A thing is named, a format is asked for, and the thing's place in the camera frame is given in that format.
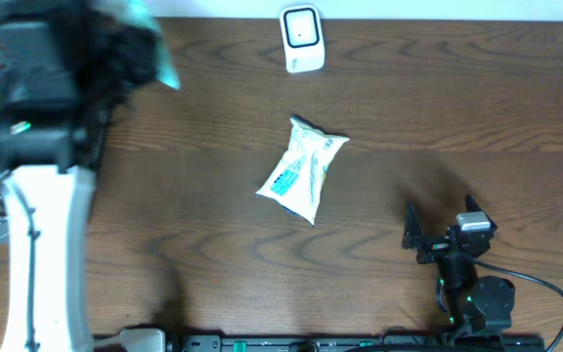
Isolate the mint green wipes pack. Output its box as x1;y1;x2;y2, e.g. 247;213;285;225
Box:
91;0;181;90

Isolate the cream snack bag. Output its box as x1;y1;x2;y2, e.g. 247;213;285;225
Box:
255;115;350;227

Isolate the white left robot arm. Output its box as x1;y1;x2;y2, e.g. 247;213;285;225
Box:
0;6;158;351

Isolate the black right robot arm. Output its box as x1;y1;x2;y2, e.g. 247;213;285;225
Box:
402;196;515;334

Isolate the white barcode scanner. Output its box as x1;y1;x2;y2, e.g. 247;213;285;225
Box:
279;5;325;73

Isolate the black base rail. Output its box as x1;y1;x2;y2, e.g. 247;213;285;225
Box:
165;334;545;352

